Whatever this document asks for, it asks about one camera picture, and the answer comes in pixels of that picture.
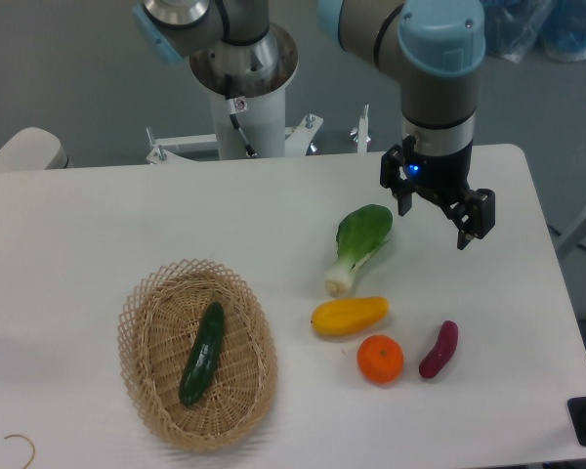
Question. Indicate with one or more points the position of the yellow papaya half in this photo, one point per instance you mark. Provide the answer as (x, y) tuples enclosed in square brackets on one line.
[(348, 316)]

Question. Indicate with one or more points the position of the white chair back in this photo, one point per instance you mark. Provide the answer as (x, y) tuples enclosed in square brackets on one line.
[(33, 149)]

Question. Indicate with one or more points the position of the green cucumber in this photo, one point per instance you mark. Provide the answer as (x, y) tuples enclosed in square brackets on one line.
[(204, 355)]

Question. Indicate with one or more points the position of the blue plastic bags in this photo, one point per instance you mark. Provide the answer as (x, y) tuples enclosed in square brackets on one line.
[(513, 28)]

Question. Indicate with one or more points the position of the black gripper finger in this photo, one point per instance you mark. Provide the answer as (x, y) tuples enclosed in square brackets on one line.
[(473, 215), (393, 173)]

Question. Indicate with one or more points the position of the orange tangerine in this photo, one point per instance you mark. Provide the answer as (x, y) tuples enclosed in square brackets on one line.
[(380, 359)]

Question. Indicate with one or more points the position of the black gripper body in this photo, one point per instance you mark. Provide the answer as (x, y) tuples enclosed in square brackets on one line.
[(438, 161)]

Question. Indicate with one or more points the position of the green bok choy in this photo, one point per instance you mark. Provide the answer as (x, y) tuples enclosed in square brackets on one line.
[(359, 236)]

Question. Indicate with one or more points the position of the woven wicker basket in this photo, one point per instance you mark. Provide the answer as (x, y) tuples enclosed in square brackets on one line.
[(156, 332)]

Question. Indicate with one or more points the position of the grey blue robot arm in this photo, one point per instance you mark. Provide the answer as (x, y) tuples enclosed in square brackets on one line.
[(432, 49)]

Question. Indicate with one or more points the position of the purple sweet potato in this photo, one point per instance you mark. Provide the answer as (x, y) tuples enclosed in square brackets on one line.
[(442, 352)]

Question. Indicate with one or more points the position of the tan rubber band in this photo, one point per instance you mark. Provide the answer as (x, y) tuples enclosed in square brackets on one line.
[(30, 443)]

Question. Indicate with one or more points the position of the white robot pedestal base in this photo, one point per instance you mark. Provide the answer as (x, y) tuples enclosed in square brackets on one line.
[(258, 132)]

